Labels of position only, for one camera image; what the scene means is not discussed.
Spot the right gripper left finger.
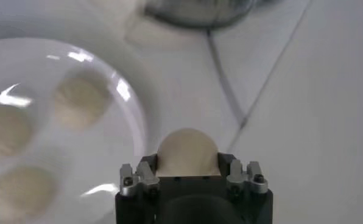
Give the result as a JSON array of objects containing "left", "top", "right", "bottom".
[{"left": 119, "top": 153, "right": 160, "bottom": 197}]

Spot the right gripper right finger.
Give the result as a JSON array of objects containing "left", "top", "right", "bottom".
[{"left": 217, "top": 152, "right": 269, "bottom": 195}]

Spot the white steamed baozi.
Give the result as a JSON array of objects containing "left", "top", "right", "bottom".
[
  {"left": 52, "top": 75, "right": 111, "bottom": 130},
  {"left": 0, "top": 166, "right": 59, "bottom": 222},
  {"left": 155, "top": 127, "right": 222, "bottom": 178},
  {"left": 0, "top": 106, "right": 33, "bottom": 159}
]

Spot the stainless steel steamer basket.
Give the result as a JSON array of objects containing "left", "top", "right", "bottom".
[{"left": 143, "top": 0, "right": 258, "bottom": 30}]

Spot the white round plate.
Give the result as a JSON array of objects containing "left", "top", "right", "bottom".
[{"left": 0, "top": 38, "right": 147, "bottom": 224}]

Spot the cooker power cord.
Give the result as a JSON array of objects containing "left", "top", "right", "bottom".
[{"left": 205, "top": 27, "right": 248, "bottom": 127}]

